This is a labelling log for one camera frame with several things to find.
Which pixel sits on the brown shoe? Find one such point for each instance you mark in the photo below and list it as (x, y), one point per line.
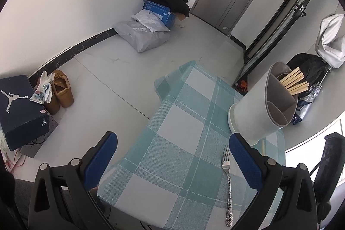
(61, 93)

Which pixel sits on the white plastic parcel bag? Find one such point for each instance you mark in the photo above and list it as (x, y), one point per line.
(150, 20)

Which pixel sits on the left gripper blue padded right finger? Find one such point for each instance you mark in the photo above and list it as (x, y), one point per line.
(248, 160)

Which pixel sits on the grey plastic parcel bag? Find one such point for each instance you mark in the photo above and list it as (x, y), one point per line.
(139, 36)

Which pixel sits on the blue cardboard box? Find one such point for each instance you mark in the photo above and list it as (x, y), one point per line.
(163, 12)

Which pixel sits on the wooden chopstick in holder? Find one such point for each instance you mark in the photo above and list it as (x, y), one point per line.
(295, 82)

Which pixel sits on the silver fork patterned handle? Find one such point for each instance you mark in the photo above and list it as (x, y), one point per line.
(226, 168)

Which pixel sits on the white grey utensil holder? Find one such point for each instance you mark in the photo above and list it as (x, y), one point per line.
(266, 108)

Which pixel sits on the white sock bundle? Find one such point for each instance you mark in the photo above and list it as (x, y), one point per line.
(44, 91)

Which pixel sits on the black jacket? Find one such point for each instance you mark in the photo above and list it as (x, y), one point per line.
(312, 66)

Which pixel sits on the silver folded umbrella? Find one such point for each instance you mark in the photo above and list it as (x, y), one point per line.
(305, 103)

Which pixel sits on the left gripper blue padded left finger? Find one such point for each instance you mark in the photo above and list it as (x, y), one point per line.
(96, 160)

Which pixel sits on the white hanging bag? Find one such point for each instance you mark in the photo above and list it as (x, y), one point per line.
(328, 46)

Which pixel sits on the black sliding door frame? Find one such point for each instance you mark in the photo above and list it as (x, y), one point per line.
(284, 18)

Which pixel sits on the teal plaid table mat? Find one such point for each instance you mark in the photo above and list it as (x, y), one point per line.
(172, 177)

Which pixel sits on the long wooden chopstick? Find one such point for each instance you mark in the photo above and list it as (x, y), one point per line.
(263, 147)

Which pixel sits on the navy Jordan shoe box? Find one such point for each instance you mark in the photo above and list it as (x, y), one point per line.
(22, 120)

